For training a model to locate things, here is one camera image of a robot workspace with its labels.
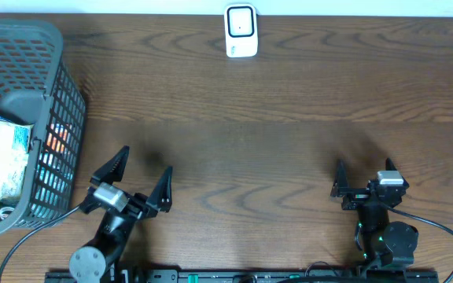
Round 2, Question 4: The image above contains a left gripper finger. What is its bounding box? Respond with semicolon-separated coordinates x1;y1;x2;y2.
146;167;173;212
90;145;130;186

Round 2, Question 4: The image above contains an orange tissue pack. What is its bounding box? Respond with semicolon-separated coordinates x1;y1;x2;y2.
46;123;70;154

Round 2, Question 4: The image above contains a green round-logo box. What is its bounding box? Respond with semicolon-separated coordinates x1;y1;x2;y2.
0;203;15;221

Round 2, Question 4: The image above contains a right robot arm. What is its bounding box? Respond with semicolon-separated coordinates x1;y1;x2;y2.
330;159;418;277

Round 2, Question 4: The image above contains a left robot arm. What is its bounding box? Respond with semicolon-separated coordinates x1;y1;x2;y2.
68;145;173;282

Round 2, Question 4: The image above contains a grey plastic mesh basket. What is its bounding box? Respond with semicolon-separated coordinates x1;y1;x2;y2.
0;19;87;235

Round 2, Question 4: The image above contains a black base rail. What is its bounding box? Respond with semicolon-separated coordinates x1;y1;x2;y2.
45;268;440;283

